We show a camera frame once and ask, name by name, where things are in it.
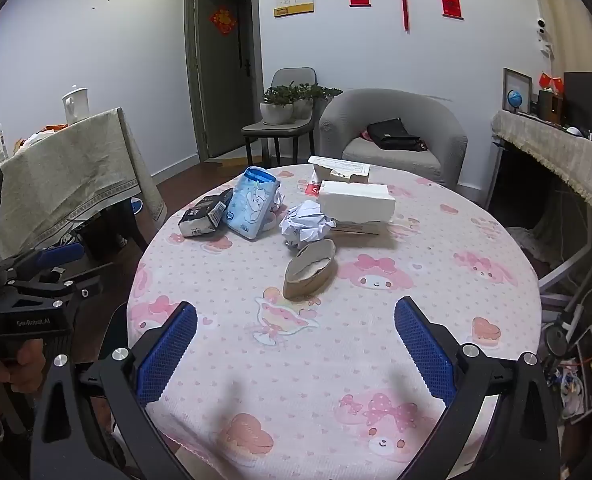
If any black snack packet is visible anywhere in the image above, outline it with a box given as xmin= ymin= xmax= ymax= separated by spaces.
xmin=178 ymin=188 xmax=235 ymax=238

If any opened cardboard parcel box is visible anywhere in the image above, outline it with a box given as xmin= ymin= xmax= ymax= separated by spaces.
xmin=308 ymin=155 xmax=371 ymax=183

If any white plastic bag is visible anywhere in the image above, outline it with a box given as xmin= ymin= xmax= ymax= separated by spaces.
xmin=13 ymin=132 xmax=52 ymax=153

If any pink printed tablecloth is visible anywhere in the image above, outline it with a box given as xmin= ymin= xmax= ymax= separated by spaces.
xmin=126 ymin=162 xmax=544 ymax=467

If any brown wooden box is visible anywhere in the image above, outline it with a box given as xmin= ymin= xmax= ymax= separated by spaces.
xmin=536 ymin=90 xmax=565 ymax=123

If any white kettle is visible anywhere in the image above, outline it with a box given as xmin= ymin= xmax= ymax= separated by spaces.
xmin=62 ymin=87 xmax=89 ymax=124

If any white box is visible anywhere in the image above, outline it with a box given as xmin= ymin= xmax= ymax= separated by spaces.
xmin=317 ymin=180 xmax=397 ymax=224

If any person's left hand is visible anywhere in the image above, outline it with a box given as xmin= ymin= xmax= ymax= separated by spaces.
xmin=0 ymin=340 xmax=47 ymax=421

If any red door decoration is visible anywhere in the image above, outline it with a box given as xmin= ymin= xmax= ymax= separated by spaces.
xmin=210 ymin=6 xmax=237 ymax=36

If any picture frame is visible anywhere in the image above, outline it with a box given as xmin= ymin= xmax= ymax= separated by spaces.
xmin=502 ymin=67 xmax=533 ymax=113

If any potted plant in white pot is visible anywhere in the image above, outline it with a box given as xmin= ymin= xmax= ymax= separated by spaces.
xmin=259 ymin=82 xmax=297 ymax=126
xmin=312 ymin=85 xmax=344 ymax=117
xmin=291 ymin=82 xmax=317 ymax=120

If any blue tissue packet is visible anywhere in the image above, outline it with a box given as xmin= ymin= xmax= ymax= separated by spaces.
xmin=224 ymin=166 xmax=281 ymax=241

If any beige lace-edged cloth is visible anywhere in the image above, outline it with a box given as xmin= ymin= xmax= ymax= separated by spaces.
xmin=492 ymin=109 xmax=592 ymax=235

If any dark door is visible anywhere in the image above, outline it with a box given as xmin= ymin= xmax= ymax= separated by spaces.
xmin=185 ymin=0 xmax=264 ymax=163

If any grey armchair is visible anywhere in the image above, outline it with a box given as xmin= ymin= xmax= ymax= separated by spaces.
xmin=319 ymin=88 xmax=469 ymax=191

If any black monitor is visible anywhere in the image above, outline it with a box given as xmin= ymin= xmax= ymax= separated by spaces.
xmin=563 ymin=71 xmax=592 ymax=133

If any tangle of cables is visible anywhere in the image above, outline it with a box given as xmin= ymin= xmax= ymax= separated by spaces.
xmin=546 ymin=355 xmax=592 ymax=421

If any black bag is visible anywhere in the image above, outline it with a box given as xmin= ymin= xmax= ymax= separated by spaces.
xmin=366 ymin=118 xmax=424 ymax=152

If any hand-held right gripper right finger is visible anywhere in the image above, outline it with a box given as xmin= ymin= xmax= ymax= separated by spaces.
xmin=394 ymin=296 xmax=562 ymax=480

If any white security camera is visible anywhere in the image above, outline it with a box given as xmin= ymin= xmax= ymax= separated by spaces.
xmin=534 ymin=17 xmax=556 ymax=58

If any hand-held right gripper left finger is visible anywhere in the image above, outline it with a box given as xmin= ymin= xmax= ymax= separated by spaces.
xmin=30 ymin=301 xmax=199 ymax=480

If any brown paper roll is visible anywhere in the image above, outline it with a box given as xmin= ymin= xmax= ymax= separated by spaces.
xmin=282 ymin=239 xmax=337 ymax=302

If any large white paper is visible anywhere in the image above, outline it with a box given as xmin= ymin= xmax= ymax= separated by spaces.
xmin=279 ymin=200 xmax=337 ymax=250

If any grey chair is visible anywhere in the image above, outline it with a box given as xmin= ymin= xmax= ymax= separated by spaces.
xmin=241 ymin=67 xmax=319 ymax=168

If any grey-green table cloth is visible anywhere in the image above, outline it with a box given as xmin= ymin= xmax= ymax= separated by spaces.
xmin=0 ymin=106 xmax=168 ymax=261

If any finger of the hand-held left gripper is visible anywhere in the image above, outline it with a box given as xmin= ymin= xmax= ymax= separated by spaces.
xmin=11 ymin=261 xmax=115 ymax=311
xmin=0 ymin=241 xmax=86 ymax=286

